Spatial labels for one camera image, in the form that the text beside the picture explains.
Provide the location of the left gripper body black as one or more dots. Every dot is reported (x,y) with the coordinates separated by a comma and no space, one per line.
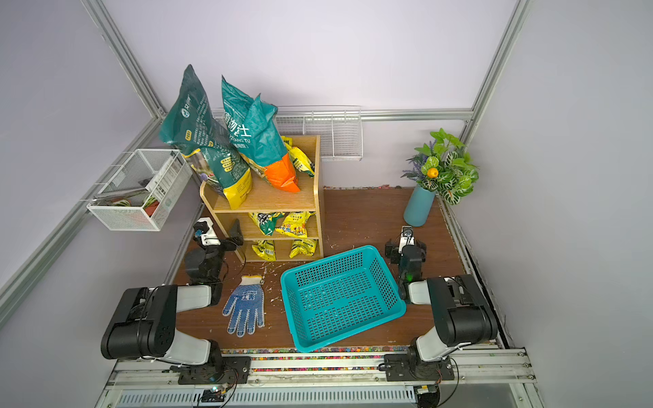
(224,243)

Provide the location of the yellow green packet shelf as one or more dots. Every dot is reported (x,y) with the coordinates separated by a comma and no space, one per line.
(266,222)

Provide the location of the teal plastic basket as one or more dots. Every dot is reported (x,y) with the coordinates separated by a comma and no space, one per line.
(334,298)

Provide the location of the yellow fertilizer packet top shelf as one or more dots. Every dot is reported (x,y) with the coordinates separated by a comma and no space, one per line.
(299,159)

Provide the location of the teal orange soil bag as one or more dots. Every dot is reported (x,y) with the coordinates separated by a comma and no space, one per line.
(251,124)

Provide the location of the dark green yellow fertilizer bag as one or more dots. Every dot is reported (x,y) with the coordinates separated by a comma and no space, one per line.
(205,144)

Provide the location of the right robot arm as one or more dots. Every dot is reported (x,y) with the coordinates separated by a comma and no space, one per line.
(461,314)

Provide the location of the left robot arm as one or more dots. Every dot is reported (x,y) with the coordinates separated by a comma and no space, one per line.
(143,325)

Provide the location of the yellow packet bottom shelf left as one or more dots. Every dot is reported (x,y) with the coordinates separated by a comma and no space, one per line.
(265,250)

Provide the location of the wooden three-tier shelf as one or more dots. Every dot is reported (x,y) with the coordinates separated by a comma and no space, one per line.
(267,199)

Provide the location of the yellow flower packet middle shelf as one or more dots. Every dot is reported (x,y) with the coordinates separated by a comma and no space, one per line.
(294,225)

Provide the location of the yellow packet bottom shelf right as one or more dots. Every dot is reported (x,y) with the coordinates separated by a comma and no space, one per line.
(303,247)

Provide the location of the teal vase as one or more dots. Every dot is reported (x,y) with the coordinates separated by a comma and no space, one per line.
(418,208)

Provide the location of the blue dotted work glove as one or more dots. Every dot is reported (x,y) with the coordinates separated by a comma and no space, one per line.
(245,307)

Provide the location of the artificial green plant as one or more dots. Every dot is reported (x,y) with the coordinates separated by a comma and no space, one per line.
(443,166)

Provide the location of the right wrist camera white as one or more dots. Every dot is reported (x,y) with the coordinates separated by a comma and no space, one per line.
(406,238)

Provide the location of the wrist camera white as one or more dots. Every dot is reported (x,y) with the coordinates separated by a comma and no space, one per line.
(406,238)
(204,234)

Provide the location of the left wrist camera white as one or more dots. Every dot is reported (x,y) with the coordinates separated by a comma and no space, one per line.
(204,234)

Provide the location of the white wire basket left wall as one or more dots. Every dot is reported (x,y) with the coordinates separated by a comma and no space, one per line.
(142,192)

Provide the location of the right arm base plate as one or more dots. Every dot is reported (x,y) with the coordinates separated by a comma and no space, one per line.
(409,368)

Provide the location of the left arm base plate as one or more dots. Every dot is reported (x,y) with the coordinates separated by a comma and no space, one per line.
(229,370)

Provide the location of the white wire rack back wall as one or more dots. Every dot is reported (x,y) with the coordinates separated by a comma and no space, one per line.
(339,126)

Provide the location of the aluminium rail frame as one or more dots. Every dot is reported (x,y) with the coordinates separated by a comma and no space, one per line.
(485,376)

